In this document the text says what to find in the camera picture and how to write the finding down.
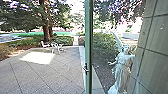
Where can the green framed glass door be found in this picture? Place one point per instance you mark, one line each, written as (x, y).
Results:
(88, 40)

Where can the green hedge bush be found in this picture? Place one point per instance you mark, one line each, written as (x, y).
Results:
(103, 45)

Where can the low green hedge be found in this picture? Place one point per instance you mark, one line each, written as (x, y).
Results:
(63, 40)

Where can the pale outdoor bench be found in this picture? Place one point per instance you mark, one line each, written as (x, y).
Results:
(44, 44)

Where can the leafy tree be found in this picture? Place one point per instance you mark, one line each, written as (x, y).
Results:
(46, 20)

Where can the reddish low shrub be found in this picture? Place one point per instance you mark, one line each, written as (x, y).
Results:
(13, 46)

